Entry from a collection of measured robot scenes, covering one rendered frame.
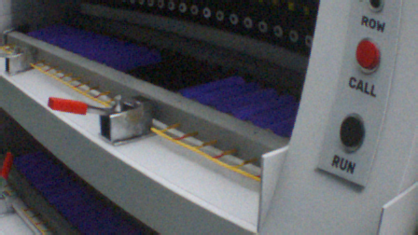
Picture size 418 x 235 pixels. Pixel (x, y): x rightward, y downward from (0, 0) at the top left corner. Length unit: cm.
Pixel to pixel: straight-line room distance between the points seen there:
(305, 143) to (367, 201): 6
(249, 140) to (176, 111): 8
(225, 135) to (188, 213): 7
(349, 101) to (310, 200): 6
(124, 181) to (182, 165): 5
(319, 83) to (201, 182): 13
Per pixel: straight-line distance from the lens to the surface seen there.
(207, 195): 46
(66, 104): 51
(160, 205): 48
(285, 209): 39
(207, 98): 57
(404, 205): 35
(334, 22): 38
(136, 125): 54
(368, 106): 36
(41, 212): 78
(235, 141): 49
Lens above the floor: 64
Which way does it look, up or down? 8 degrees down
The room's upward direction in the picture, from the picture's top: 15 degrees clockwise
